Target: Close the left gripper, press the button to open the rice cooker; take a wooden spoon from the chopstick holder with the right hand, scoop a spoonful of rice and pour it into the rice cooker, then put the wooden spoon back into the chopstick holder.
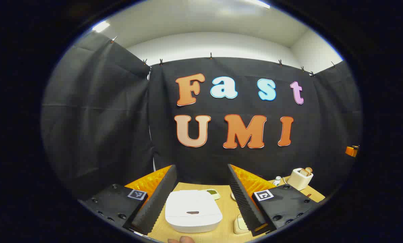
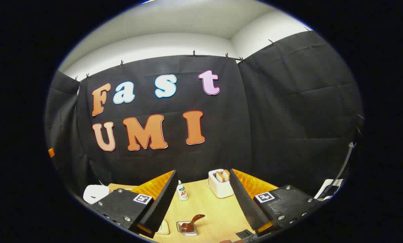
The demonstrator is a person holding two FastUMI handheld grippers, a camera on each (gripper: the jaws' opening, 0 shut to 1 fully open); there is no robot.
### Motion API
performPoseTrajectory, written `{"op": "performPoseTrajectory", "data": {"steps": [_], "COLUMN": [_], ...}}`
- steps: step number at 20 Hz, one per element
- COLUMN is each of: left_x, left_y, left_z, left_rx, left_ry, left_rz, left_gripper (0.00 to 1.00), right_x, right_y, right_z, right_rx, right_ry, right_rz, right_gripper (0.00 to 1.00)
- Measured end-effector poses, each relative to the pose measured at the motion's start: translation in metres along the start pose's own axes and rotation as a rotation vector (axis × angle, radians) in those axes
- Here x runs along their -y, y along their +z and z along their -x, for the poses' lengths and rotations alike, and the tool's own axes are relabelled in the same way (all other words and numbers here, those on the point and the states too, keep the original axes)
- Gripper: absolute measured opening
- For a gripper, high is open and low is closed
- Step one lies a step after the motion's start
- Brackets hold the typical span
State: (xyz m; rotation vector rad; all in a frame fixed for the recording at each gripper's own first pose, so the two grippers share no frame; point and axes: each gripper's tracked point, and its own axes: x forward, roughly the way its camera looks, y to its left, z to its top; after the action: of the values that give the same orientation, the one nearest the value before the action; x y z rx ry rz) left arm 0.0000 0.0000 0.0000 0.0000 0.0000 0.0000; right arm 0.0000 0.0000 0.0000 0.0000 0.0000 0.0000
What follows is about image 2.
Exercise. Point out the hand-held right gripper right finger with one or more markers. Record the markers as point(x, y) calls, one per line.
point(245, 202)

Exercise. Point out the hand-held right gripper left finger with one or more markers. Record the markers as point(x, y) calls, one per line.
point(162, 202)

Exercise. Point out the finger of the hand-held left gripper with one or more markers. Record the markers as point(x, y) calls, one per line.
point(51, 153)

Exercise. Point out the brown wooden spoon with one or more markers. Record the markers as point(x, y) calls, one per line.
point(194, 220)

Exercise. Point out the clear chopstick holder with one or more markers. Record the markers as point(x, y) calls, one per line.
point(188, 229)

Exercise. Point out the white rice cooker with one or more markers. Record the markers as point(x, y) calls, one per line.
point(95, 193)

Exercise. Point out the white drink bottle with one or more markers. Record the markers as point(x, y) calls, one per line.
point(182, 191)

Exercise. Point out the white toaster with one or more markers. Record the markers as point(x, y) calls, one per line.
point(218, 189)

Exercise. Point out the black table edge pad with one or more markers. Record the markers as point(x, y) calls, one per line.
point(244, 234)

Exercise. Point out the toasted bread slice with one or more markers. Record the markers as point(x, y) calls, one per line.
point(219, 176)
point(226, 174)

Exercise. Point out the black backdrop cloth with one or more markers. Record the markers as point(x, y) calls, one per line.
point(272, 118)

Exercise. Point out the grey stand bar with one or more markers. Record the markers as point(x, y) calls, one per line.
point(346, 162)

